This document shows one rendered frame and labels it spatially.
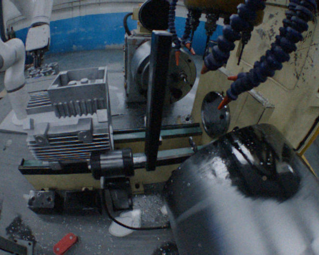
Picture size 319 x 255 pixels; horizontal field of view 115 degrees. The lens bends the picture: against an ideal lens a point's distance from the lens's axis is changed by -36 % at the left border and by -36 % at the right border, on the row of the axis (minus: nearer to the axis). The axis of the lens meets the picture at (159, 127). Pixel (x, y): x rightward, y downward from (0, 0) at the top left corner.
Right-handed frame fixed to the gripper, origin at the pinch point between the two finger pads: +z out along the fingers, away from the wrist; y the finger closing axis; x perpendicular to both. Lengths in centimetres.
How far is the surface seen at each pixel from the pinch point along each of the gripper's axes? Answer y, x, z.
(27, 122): 12.5, -29.3, 18.8
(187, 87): 60, 0, 14
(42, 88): 4.1, -3.5, 10.8
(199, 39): 315, 453, -166
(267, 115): 64, -38, 19
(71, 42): -150, 536, -181
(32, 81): -0.6, -3.5, 7.6
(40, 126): 15.9, -29.2, 20.0
